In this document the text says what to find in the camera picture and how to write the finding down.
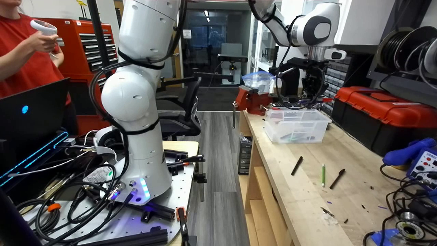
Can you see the black marker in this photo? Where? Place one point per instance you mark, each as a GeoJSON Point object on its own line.
{"type": "Point", "coordinates": [297, 166]}
{"type": "Point", "coordinates": [337, 178]}

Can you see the solder spool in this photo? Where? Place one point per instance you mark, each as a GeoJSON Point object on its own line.
{"type": "Point", "coordinates": [410, 231]}

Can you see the red and black toolbox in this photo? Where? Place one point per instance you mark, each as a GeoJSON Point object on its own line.
{"type": "Point", "coordinates": [382, 112]}

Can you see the black pole stand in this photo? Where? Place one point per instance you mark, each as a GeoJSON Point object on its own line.
{"type": "Point", "coordinates": [99, 37]}

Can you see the black laptop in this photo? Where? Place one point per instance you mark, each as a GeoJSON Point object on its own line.
{"type": "Point", "coordinates": [30, 112]}

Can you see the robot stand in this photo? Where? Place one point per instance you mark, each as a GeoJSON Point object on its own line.
{"type": "Point", "coordinates": [170, 205]}

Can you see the red bench vise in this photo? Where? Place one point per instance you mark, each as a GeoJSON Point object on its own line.
{"type": "Point", "coordinates": [251, 99]}

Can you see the person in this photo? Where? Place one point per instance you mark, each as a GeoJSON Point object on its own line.
{"type": "Point", "coordinates": [24, 65]}

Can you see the black office chair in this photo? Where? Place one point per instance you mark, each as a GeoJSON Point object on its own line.
{"type": "Point", "coordinates": [184, 119]}

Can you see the blue soldering station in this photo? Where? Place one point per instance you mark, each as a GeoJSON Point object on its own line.
{"type": "Point", "coordinates": [425, 167]}

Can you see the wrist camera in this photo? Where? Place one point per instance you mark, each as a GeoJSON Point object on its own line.
{"type": "Point", "coordinates": [300, 63]}

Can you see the clear plastic bag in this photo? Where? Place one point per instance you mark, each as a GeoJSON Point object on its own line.
{"type": "Point", "coordinates": [259, 81]}

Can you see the small parts drawer cabinet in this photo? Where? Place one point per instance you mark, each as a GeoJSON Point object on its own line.
{"type": "Point", "coordinates": [336, 82]}

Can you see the heap of markers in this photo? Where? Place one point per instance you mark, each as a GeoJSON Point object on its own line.
{"type": "Point", "coordinates": [297, 137]}

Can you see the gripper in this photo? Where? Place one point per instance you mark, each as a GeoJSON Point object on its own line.
{"type": "Point", "coordinates": [312, 83]}

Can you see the hand controller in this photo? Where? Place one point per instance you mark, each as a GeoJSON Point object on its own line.
{"type": "Point", "coordinates": [42, 27]}

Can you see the clear plastic box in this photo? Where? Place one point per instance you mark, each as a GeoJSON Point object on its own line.
{"type": "Point", "coordinates": [295, 124]}

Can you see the red tool cabinet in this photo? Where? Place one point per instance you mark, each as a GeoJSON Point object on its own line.
{"type": "Point", "coordinates": [82, 51]}

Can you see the orange and black clamp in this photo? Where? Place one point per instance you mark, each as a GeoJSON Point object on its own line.
{"type": "Point", "coordinates": [182, 222]}

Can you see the white headset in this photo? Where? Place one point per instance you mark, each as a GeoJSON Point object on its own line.
{"type": "Point", "coordinates": [104, 140]}

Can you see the green marker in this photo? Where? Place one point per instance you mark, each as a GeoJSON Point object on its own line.
{"type": "Point", "coordinates": [323, 175]}

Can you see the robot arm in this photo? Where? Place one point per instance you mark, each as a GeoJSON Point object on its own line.
{"type": "Point", "coordinates": [136, 95]}

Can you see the black drawer unit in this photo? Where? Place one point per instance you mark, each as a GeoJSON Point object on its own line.
{"type": "Point", "coordinates": [244, 155]}

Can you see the black aluminium rail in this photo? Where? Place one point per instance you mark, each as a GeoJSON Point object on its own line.
{"type": "Point", "coordinates": [136, 238]}

